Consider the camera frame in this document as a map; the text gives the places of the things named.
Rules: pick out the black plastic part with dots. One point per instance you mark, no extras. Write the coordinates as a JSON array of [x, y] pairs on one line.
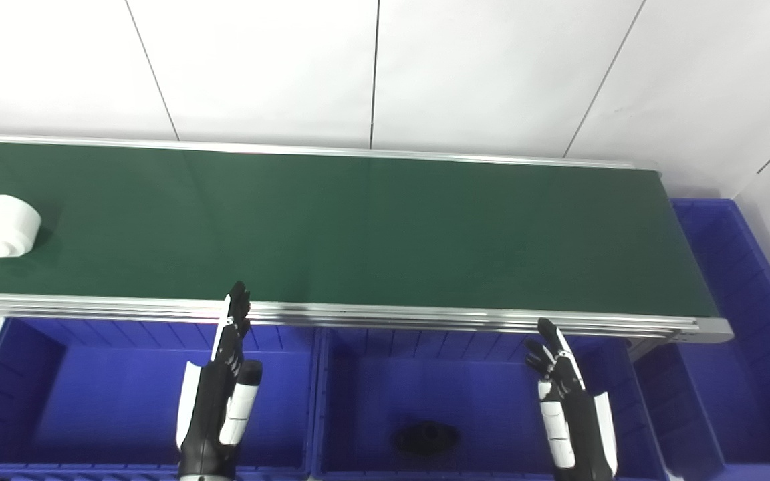
[[426, 438]]

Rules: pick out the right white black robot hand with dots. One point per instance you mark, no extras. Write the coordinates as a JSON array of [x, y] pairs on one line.
[[579, 421]]

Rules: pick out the green conveyor belt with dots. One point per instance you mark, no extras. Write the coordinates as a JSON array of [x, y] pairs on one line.
[[358, 227]]

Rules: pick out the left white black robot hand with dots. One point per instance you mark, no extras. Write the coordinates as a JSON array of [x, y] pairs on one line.
[[210, 401]]

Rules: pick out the blue plastic bin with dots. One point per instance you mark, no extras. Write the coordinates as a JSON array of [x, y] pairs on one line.
[[104, 401], [425, 387], [739, 374]]

